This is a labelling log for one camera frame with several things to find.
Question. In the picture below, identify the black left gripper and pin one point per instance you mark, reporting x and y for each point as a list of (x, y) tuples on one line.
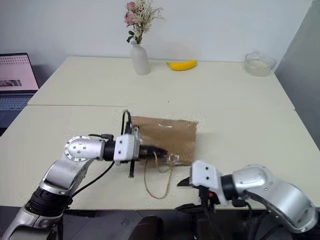
[(144, 152)]

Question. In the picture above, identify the brown paper bag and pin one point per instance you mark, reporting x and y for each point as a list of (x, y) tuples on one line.
[(172, 140)]

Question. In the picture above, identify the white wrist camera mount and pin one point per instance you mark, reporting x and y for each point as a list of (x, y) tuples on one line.
[(125, 147), (206, 173)]

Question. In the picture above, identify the yellow banana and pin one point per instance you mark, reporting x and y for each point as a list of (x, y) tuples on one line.
[(182, 65)]

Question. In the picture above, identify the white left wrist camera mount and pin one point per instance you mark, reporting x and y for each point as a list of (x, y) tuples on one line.
[(125, 147)]

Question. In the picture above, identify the dried pink flower bouquet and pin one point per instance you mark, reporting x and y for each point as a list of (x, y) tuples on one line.
[(141, 17)]

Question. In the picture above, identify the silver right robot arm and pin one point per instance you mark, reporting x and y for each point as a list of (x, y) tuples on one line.
[(275, 195)]

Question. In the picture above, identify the open laptop computer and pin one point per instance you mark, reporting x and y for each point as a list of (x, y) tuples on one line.
[(15, 75)]

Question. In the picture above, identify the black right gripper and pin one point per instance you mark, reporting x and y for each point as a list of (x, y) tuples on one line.
[(207, 197)]

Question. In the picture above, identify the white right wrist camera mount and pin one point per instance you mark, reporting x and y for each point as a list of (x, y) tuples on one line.
[(206, 173)]

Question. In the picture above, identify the clear glass bowl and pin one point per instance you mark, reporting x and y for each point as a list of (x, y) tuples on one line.
[(260, 65)]

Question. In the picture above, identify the white ceramic vase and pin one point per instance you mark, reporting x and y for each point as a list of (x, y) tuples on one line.
[(140, 60)]

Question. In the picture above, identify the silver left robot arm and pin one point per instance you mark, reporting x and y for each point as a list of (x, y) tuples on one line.
[(82, 148)]

